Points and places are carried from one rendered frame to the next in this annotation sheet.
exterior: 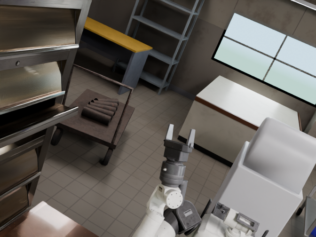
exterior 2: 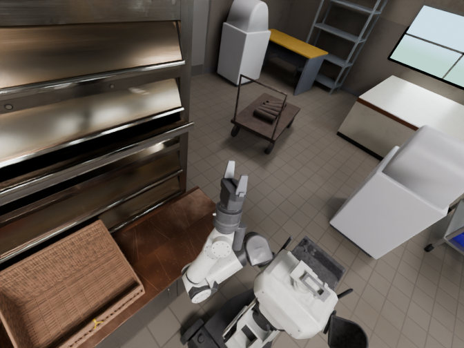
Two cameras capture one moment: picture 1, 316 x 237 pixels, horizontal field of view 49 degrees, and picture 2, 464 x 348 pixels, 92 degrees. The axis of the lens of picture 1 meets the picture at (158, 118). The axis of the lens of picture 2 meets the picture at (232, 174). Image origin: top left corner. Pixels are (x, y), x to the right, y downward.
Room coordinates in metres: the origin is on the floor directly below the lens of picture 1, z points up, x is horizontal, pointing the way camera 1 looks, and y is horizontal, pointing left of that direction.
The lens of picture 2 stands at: (0.76, -0.27, 2.18)
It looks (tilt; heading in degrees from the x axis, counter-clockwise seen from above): 46 degrees down; 23
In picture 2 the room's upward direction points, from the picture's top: 14 degrees clockwise
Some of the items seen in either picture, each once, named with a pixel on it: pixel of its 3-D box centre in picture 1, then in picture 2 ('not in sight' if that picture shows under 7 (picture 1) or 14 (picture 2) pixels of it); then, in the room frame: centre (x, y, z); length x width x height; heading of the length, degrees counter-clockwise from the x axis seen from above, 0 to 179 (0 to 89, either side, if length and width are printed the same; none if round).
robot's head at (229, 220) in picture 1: (236, 224); (306, 279); (1.19, -0.45, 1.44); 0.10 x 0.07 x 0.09; 78
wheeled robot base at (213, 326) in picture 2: not in sight; (240, 333); (1.22, -0.47, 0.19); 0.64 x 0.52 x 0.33; 168
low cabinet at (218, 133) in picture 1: (243, 125); (407, 123); (5.74, -1.41, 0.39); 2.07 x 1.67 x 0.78; 168
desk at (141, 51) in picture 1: (100, 52); (283, 61); (6.28, 1.46, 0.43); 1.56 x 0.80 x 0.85; 78
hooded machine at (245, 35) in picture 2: not in sight; (244, 43); (5.40, 2.11, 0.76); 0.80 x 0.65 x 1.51; 168
